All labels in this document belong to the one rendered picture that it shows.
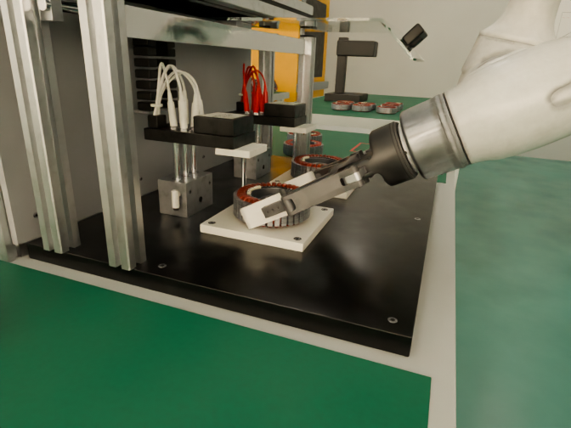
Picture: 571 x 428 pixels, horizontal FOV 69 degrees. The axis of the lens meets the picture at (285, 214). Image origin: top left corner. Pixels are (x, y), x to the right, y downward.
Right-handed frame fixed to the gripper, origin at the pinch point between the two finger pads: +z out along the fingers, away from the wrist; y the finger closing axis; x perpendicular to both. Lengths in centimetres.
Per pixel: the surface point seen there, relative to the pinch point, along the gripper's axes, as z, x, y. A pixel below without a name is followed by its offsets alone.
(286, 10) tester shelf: -4.7, 29.8, 29.2
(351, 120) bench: 23, 5, 157
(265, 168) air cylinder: 11.7, 4.1, 25.2
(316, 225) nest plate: -5.0, -5.2, -0.8
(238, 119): -1.4, 12.5, -1.7
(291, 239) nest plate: -3.7, -4.5, -6.8
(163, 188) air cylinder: 13.9, 8.4, -3.7
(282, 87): 120, 60, 347
